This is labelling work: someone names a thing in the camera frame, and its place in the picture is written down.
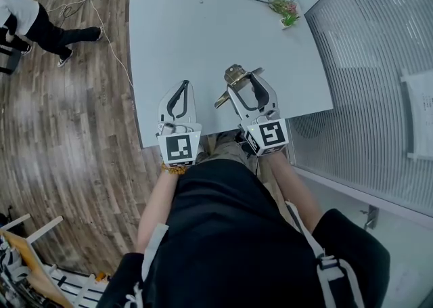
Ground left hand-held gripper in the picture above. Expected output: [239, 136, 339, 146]
[155, 79, 203, 168]

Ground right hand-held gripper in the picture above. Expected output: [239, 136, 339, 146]
[226, 72, 290, 158]

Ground metal object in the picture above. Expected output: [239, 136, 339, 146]
[214, 64, 265, 110]

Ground person's right forearm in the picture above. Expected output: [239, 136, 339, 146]
[267, 150, 324, 233]

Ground person's left forearm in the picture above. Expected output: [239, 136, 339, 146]
[137, 164, 180, 253]

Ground person's khaki trousers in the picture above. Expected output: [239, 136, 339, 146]
[196, 140, 260, 175]

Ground small white potted plant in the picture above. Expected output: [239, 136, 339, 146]
[279, 14, 301, 30]

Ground artificial flower sprig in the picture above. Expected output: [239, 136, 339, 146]
[241, 0, 301, 18]

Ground white window blinds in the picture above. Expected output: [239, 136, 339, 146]
[287, 0, 433, 218]

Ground person's black shirt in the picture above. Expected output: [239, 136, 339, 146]
[97, 159, 392, 308]

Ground white paper sign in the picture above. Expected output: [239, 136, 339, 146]
[400, 68, 433, 160]

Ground white slatted shelf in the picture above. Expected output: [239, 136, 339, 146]
[49, 264, 112, 308]

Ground wooden board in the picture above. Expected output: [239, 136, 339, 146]
[0, 230, 74, 308]

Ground orange bead bracelet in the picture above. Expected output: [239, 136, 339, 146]
[160, 161, 189, 176]

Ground white floor cable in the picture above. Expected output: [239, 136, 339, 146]
[47, 0, 135, 90]

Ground white grey harness strap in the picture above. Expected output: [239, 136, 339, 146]
[285, 200, 358, 308]
[141, 221, 170, 284]

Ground metal floor bracket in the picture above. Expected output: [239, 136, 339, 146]
[359, 205, 380, 232]

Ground white wooden frame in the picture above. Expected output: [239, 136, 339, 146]
[0, 213, 64, 245]

